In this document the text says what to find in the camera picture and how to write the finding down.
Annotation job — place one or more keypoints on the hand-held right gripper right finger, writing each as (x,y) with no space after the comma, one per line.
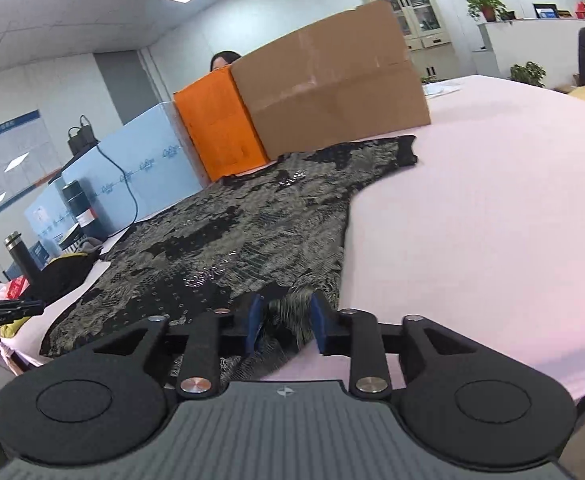
(320,329)

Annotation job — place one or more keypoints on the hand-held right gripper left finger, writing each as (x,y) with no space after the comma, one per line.
(255,321)

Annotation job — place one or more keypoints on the black patterned lace garment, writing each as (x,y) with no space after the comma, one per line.
(222,240)

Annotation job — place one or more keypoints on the dark clothes pile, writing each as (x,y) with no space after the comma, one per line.
(65,272)

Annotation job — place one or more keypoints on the red packet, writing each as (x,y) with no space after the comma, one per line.
(15,287)

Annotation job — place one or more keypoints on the black thermos bottle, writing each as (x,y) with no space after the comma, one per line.
(18,257)

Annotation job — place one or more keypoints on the small light blue box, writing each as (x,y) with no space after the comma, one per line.
(42,220)

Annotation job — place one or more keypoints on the dark box with red label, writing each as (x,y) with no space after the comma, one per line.
(88,220)

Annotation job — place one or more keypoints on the black cylindrical container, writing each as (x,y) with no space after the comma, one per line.
(75,197)

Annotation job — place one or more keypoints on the black power adapter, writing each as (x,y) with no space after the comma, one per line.
(80,137)

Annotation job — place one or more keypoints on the large light blue box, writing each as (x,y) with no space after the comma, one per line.
(152,160)

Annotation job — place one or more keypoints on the orange cardboard box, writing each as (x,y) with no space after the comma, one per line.
(217,125)

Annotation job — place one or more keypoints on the brown cardboard box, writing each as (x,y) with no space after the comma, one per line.
(332,90)

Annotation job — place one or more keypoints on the white paper sheet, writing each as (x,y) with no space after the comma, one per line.
(442,89)

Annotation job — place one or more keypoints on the potted green plant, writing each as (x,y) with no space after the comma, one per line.
(528,73)
(484,4)

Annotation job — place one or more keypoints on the beige glass-door cabinet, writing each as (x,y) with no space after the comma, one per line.
(422,10)

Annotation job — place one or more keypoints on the white reception counter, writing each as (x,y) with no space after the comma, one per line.
(522,40)

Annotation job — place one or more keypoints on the blue framed display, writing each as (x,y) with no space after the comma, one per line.
(545,11)

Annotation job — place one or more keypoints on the blue-framed wall notice board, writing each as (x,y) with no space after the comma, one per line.
(7,160)

